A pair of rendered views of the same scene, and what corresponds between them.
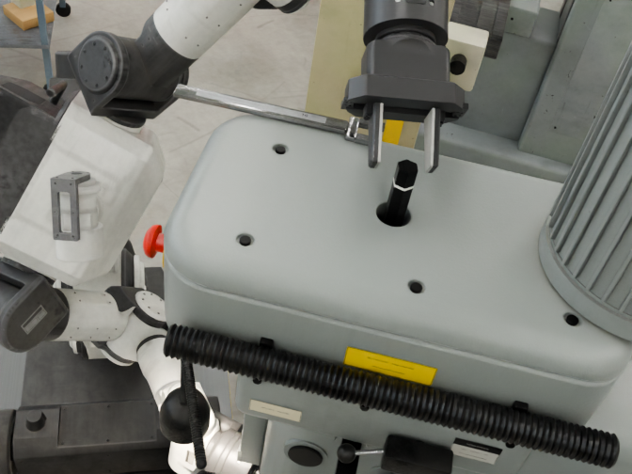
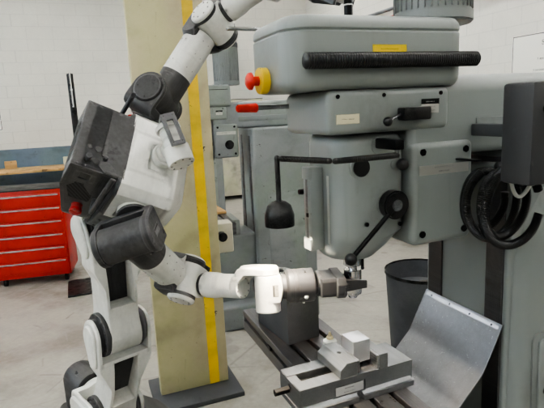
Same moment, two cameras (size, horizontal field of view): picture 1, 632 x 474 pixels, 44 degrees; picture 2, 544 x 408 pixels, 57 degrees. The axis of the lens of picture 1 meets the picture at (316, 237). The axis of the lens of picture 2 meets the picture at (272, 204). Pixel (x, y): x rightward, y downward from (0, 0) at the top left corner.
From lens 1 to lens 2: 110 cm
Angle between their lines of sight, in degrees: 41
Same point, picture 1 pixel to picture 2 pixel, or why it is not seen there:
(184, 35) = (186, 65)
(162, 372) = (224, 276)
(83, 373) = not seen: outside the picture
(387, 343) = (386, 36)
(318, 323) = (359, 34)
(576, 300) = (430, 13)
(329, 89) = not seen: hidden behind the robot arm
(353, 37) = (167, 227)
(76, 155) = (149, 134)
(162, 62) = (176, 83)
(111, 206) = not seen: hidden behind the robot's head
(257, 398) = (338, 112)
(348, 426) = (380, 115)
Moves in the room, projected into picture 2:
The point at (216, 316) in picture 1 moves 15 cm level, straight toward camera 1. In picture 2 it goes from (318, 47) to (371, 36)
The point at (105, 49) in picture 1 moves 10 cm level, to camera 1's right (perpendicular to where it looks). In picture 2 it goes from (150, 76) to (187, 76)
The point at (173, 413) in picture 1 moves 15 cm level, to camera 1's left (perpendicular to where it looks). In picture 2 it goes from (278, 206) to (218, 214)
